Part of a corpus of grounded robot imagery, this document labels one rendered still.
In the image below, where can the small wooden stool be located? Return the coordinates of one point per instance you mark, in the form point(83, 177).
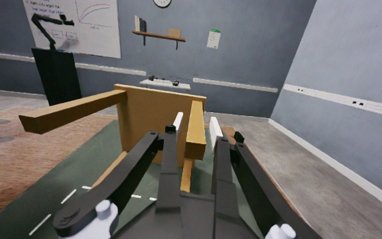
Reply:
point(139, 110)

